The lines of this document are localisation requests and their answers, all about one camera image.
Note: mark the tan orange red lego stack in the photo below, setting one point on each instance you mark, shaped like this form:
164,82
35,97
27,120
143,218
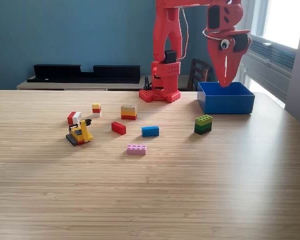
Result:
128,112

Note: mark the black shelf unit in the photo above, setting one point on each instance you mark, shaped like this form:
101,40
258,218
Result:
65,72

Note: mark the yellow toy digger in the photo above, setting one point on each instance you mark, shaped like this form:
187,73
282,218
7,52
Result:
81,133

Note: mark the red white lego brick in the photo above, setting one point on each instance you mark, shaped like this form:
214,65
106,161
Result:
73,117

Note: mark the pink lego brick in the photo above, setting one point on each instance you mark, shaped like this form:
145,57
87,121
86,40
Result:
136,150

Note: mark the small yellow red white stack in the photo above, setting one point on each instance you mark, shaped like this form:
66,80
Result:
96,108

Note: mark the green lego brick stack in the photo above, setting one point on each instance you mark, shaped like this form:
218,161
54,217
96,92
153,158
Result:
203,123

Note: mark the dark wooden chair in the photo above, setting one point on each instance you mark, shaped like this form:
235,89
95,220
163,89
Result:
197,72

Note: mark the blue plastic bin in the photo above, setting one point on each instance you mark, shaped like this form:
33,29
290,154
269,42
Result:
227,105

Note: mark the white framed window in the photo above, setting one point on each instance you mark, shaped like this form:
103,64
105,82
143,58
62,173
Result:
285,20

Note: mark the light blue lego brick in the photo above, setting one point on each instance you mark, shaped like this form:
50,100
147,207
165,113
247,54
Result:
150,132

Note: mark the grey ventilation unit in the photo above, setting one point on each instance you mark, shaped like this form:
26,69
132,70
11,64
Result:
270,67

